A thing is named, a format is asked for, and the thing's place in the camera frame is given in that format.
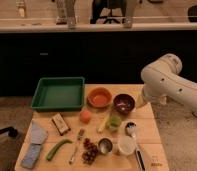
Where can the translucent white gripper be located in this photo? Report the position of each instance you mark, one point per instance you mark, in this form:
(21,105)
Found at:
(141,100)

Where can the green pepper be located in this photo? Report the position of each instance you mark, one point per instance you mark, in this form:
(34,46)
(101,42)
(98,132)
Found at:
(55,148)

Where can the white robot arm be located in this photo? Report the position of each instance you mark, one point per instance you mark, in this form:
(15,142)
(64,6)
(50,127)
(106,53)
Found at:
(161,79)

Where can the dark brown bowl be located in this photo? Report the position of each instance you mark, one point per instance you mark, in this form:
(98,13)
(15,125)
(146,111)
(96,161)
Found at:
(124,103)

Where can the orange red bowl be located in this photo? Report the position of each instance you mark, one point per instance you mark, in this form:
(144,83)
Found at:
(99,97)

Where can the green plastic cup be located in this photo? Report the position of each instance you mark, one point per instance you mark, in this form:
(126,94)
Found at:
(114,123)

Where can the white round container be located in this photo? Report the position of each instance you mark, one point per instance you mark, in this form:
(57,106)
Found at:
(125,145)

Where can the yellow banana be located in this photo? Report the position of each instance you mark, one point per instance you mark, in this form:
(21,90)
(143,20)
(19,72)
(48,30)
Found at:
(103,123)

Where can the orange round fruit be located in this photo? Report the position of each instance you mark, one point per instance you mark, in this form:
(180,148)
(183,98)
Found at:
(85,116)

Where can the small metal cup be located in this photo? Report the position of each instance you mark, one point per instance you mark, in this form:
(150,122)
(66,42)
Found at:
(105,146)

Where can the bunch of dark grapes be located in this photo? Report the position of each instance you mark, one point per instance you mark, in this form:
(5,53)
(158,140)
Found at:
(90,151)

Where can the green plastic tray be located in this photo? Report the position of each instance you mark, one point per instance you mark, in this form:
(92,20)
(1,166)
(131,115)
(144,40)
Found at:
(59,94)

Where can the blue sponge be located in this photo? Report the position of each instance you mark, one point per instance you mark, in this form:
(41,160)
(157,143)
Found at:
(31,156)

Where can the black handled spoon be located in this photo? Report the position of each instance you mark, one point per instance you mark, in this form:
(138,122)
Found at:
(130,130)

